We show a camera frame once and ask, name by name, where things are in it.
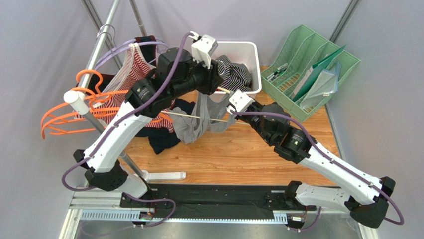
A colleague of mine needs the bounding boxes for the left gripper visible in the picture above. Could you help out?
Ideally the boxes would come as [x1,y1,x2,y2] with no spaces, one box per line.
[169,53,225,101]

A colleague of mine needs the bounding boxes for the black white striped top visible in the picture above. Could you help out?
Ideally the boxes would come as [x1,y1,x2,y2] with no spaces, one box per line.
[215,55,252,92]

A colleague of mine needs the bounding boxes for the grey garment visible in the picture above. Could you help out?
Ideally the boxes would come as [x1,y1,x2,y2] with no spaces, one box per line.
[170,93,236,144]

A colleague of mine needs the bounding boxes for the orange plastic hanger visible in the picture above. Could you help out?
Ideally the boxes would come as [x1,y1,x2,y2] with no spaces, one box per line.
[40,103,119,140]

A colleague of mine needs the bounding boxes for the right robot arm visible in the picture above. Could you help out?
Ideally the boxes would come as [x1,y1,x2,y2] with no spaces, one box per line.
[236,102,396,229]

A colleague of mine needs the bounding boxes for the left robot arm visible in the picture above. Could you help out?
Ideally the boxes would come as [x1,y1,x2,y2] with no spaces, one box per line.
[74,46,223,198]

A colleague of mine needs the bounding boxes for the red white striped top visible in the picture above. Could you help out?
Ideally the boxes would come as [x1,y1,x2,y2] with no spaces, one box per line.
[88,44,174,133]

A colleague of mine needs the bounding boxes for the white plastic basket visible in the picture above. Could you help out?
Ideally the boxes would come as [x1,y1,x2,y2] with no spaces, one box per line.
[211,41,262,98]

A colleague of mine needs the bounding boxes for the dark navy garment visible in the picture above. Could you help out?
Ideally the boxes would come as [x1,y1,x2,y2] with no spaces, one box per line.
[83,35,196,155]

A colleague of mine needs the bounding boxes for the pens in organizer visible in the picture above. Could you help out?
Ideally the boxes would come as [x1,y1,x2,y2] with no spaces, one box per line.
[266,63,289,81]

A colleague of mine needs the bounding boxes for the green file organizer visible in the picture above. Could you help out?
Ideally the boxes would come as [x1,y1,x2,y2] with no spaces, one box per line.
[261,24,340,122]

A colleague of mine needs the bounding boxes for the green folder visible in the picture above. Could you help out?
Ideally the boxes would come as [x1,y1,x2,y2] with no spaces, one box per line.
[290,45,346,102]

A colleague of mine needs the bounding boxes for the clear document pouch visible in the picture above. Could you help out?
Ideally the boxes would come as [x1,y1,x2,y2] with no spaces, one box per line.
[300,62,341,110]

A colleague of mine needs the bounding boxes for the metal clothes rack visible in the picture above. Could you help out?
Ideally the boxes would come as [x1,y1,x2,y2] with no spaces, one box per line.
[62,0,186,186]

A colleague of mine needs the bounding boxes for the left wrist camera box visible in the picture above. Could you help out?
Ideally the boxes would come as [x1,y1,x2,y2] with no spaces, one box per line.
[190,31,219,69]

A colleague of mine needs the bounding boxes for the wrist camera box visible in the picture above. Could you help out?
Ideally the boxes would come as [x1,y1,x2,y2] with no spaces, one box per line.
[226,90,255,114]
[190,31,219,69]

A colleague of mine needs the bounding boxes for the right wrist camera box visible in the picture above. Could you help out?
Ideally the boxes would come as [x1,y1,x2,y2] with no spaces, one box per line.
[226,90,255,114]

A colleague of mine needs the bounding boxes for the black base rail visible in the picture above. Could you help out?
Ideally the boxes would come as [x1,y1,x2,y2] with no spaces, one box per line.
[120,184,317,220]

